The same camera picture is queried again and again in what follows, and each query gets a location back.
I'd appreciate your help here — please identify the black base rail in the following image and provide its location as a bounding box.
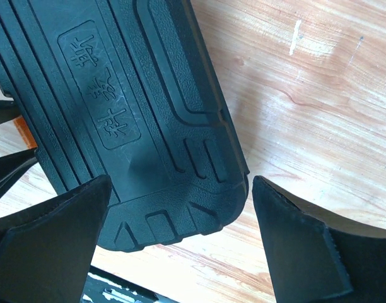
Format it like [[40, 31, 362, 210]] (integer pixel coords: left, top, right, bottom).
[[79, 266, 175, 303]]

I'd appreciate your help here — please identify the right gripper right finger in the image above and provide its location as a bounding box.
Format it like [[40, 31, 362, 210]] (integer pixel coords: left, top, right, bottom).
[[252, 176, 386, 302]]

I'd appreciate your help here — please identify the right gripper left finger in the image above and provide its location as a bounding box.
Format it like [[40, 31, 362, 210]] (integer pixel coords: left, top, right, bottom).
[[0, 175, 112, 302]]

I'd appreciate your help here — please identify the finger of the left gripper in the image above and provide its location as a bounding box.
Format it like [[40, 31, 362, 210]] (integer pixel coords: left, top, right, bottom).
[[0, 100, 20, 124], [0, 148, 38, 199]]

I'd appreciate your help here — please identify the black plastic tool case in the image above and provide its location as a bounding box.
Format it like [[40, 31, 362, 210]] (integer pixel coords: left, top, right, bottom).
[[0, 1, 249, 252]]

